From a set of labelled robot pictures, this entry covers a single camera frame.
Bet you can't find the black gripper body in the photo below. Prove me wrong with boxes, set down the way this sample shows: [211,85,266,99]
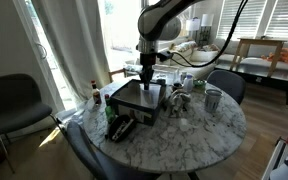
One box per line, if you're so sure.
[139,52,158,76]

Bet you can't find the blue cardboard box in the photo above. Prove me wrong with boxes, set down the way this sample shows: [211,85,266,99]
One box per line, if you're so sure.
[110,78,168,127]

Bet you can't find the striped metal cup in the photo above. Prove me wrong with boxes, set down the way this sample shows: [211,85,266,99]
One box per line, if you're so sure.
[204,88,224,114]

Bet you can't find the patterned throw blanket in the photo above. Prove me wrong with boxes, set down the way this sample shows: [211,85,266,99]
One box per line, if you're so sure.
[122,63,145,76]

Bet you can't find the clear plastic container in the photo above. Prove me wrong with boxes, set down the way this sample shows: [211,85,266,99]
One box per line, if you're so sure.
[151,63,180,84]

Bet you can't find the small wooden stool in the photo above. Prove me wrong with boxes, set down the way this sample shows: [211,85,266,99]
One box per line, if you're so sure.
[108,68,127,83]

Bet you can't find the dark drinking glass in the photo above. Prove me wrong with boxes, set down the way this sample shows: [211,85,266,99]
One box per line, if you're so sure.
[171,82,184,93]

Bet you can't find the crumpled patterned cloth bag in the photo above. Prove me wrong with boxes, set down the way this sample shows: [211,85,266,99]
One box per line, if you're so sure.
[165,89,192,119]

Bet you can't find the patterned sofa cushion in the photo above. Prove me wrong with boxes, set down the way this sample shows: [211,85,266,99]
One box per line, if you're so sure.
[172,40,198,53]

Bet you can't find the white bottle blue cap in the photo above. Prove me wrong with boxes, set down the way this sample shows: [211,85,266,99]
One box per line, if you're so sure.
[183,73,195,94]

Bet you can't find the green glass bottle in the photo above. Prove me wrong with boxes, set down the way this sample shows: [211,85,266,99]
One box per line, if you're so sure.
[104,94,117,125]

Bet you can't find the beige sofa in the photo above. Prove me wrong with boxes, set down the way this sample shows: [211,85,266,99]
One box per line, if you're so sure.
[123,39,226,81]

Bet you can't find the red capped sauce bottle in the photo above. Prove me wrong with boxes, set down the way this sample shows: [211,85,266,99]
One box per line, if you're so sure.
[90,79,103,105]

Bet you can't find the green bowl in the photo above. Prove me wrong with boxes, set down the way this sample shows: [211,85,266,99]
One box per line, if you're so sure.
[193,79,208,90]

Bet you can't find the beige curtain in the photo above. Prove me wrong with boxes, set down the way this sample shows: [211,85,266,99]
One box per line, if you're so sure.
[32,0,112,102]

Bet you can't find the black table base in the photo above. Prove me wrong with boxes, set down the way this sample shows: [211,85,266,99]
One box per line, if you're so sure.
[186,171,201,180]

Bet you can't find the wooden side table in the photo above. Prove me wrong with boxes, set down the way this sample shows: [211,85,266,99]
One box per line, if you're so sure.
[230,37,288,78]

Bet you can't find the black low bench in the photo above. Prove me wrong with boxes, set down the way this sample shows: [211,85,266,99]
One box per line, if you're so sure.
[215,62,288,106]

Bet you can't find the black chair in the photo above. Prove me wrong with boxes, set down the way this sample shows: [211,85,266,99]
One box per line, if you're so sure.
[0,73,54,175]

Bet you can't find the orange plush toy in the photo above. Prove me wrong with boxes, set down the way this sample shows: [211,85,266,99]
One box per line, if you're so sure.
[261,46,288,66]

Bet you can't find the wide white window blinds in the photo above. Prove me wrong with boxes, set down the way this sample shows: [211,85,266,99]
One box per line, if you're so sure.
[216,0,288,38]

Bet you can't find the door handle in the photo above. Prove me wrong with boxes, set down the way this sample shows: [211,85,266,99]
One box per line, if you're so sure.
[37,42,49,61]

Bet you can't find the metal rail with red clamp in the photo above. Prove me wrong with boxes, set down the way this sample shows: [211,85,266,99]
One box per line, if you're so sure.
[261,126,288,180]

